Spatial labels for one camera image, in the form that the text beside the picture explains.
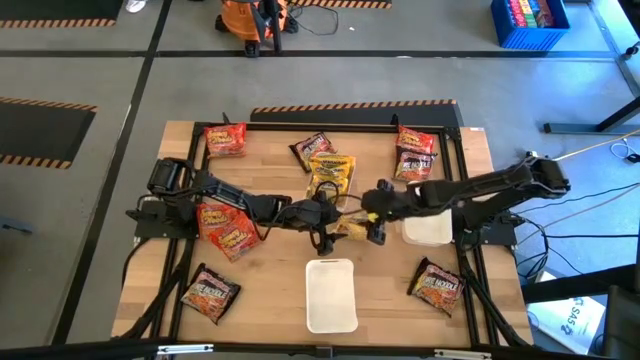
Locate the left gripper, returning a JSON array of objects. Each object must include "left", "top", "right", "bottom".
[{"left": 287, "top": 192, "right": 350, "bottom": 257}]

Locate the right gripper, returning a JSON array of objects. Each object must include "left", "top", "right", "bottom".
[{"left": 360, "top": 179, "right": 425, "bottom": 246}]

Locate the white plastic bin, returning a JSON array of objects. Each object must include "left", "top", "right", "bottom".
[
  {"left": 401, "top": 208, "right": 454, "bottom": 247},
  {"left": 305, "top": 258, "right": 359, "bottom": 335}
]

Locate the black fire noodle pack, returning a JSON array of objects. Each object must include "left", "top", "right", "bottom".
[
  {"left": 180, "top": 263, "right": 242, "bottom": 325},
  {"left": 407, "top": 257, "right": 466, "bottom": 317},
  {"left": 289, "top": 132, "right": 337, "bottom": 174},
  {"left": 393, "top": 149, "right": 437, "bottom": 183}
]

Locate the orange spicy chicken noodle pack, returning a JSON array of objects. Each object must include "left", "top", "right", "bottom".
[
  {"left": 196, "top": 202, "right": 241, "bottom": 240},
  {"left": 204, "top": 122, "right": 248, "bottom": 159},
  {"left": 208, "top": 214, "right": 262, "bottom": 263},
  {"left": 396, "top": 125, "right": 436, "bottom": 155}
]

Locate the black hazard-striped floor mat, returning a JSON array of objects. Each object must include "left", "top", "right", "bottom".
[
  {"left": 0, "top": 0, "right": 125, "bottom": 29},
  {"left": 0, "top": 96, "right": 99, "bottom": 170},
  {"left": 287, "top": 0, "right": 394, "bottom": 10},
  {"left": 249, "top": 98, "right": 465, "bottom": 129}
]

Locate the black floor bar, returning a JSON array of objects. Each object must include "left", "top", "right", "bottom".
[{"left": 519, "top": 263, "right": 640, "bottom": 305}]

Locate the white printed paper bag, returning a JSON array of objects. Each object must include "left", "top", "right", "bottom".
[{"left": 527, "top": 296, "right": 608, "bottom": 355}]

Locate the black desk leg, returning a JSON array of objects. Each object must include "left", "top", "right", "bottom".
[{"left": 543, "top": 97, "right": 640, "bottom": 135}]

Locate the blue plastic crate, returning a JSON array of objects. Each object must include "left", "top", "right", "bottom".
[{"left": 490, "top": 0, "right": 571, "bottom": 50}]

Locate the orange shop vacuum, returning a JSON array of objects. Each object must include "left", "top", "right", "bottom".
[{"left": 214, "top": 0, "right": 300, "bottom": 59}]

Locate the black chair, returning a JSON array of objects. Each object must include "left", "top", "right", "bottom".
[{"left": 602, "top": 284, "right": 640, "bottom": 360}]

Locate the colourful packet row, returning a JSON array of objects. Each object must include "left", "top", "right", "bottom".
[{"left": 507, "top": 0, "right": 555, "bottom": 29}]

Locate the black rig beam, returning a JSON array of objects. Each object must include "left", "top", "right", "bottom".
[{"left": 0, "top": 338, "right": 640, "bottom": 360}]

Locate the dark floor stand foot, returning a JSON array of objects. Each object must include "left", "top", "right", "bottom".
[{"left": 0, "top": 214, "right": 34, "bottom": 235}]

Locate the black table frame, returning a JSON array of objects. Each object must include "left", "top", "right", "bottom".
[{"left": 114, "top": 112, "right": 534, "bottom": 349}]

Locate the silver beam bracket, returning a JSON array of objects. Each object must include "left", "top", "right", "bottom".
[
  {"left": 433, "top": 348, "right": 494, "bottom": 360},
  {"left": 157, "top": 343, "right": 215, "bottom": 355}
]

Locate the yellow power cord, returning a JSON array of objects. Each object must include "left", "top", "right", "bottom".
[{"left": 528, "top": 133, "right": 640, "bottom": 164}]

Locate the black floor cable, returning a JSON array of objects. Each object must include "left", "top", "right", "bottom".
[{"left": 544, "top": 231, "right": 640, "bottom": 240}]

